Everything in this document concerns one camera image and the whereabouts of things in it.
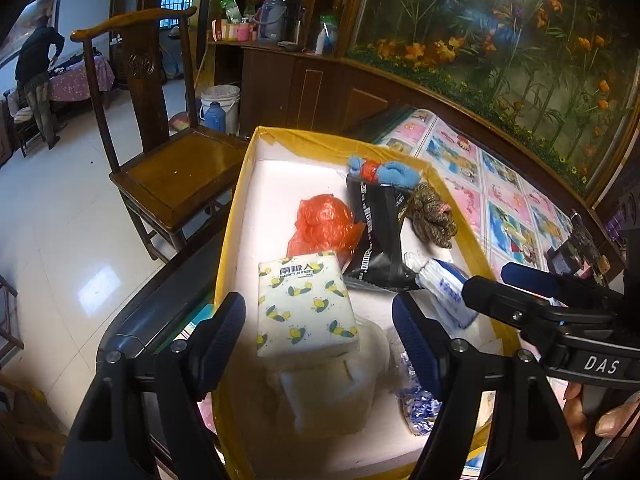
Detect yellow-edged white box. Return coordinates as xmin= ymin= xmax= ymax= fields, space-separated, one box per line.
xmin=210 ymin=125 xmax=512 ymax=480

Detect framed wall painting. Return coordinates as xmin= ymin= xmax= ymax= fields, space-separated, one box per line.
xmin=0 ymin=0 xmax=64 ymax=67

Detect clear blue print tissue pack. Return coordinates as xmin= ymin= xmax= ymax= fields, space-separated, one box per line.
xmin=394 ymin=344 xmax=447 ymax=437

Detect brown scrunchie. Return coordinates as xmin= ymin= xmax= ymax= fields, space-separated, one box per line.
xmin=404 ymin=182 xmax=459 ymax=251

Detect black snack packet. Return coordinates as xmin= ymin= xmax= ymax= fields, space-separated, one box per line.
xmin=344 ymin=172 xmax=427 ymax=294

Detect wooden chair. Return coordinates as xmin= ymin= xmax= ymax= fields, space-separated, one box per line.
xmin=69 ymin=6 xmax=252 ymax=264

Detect white bucket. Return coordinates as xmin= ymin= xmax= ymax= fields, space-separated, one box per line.
xmin=199 ymin=84 xmax=242 ymax=137

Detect blue kettle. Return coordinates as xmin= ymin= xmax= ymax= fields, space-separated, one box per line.
xmin=254 ymin=0 xmax=297 ymax=44

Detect white bottle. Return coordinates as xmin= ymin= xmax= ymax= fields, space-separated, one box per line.
xmin=314 ymin=15 xmax=339 ymax=57

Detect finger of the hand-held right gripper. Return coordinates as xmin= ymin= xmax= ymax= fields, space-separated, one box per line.
xmin=462 ymin=274 xmax=621 ymax=356
xmin=501 ymin=261 xmax=621 ymax=316

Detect table with pink cloth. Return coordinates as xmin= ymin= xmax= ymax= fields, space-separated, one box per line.
xmin=46 ymin=54 xmax=117 ymax=111

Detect red plastic bag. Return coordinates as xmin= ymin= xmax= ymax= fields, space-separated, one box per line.
xmin=285 ymin=192 xmax=367 ymax=267

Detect person's right hand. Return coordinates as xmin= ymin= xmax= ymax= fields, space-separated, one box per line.
xmin=562 ymin=383 xmax=640 ymax=459

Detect artificial flower display case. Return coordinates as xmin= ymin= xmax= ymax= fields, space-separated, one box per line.
xmin=344 ymin=0 xmax=640 ymax=197

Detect white blue tube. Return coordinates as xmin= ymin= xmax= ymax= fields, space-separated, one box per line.
xmin=404 ymin=252 xmax=482 ymax=331

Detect lemon print tissue pack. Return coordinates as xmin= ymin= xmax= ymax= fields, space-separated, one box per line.
xmin=256 ymin=252 xmax=362 ymax=359

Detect wooden cabinet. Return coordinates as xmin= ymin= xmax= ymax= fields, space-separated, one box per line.
xmin=195 ymin=0 xmax=621 ymax=266

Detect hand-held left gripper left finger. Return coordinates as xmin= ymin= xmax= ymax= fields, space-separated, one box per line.
xmin=60 ymin=292 xmax=247 ymax=480

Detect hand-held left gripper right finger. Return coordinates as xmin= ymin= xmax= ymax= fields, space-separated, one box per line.
xmin=392 ymin=292 xmax=584 ymax=480

